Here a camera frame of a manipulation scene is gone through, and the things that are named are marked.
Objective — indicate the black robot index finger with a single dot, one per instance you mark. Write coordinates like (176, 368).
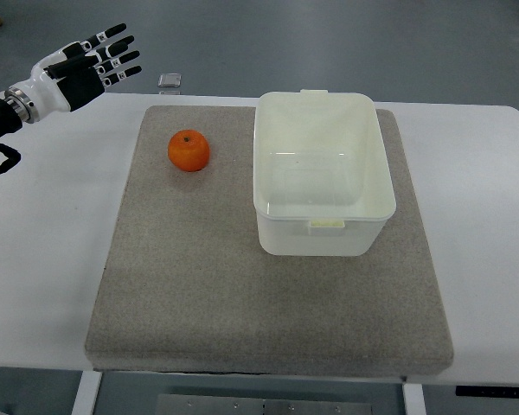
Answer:
(95, 40)

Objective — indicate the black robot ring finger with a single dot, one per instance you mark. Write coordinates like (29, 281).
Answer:
(114, 63)

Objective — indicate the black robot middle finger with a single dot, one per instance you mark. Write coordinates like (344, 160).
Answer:
(113, 50)

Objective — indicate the white table leg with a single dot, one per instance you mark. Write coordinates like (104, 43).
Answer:
(414, 400)
(87, 393)

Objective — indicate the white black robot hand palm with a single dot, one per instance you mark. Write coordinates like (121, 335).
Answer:
(38, 96)

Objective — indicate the orange fruit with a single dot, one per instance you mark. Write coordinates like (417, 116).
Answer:
(188, 150)

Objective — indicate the grey metal base plate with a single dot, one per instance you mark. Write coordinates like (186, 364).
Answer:
(180, 404)

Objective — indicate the grey felt mat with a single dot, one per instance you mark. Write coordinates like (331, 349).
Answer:
(188, 288)

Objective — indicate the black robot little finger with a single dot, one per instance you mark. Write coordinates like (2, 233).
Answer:
(114, 78)

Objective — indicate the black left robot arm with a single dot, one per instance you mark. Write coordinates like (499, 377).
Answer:
(11, 123)

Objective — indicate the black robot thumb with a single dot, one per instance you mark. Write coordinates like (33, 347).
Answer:
(70, 66)

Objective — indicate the white plastic box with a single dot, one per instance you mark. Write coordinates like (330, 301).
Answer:
(321, 179)

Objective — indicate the small clear plastic tray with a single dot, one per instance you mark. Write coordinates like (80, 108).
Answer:
(169, 80)

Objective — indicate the white left table leg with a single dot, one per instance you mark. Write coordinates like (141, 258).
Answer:
(87, 393)

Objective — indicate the black table control panel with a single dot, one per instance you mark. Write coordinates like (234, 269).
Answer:
(501, 392)

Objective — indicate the white right table leg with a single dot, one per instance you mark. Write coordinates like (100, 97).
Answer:
(414, 400)

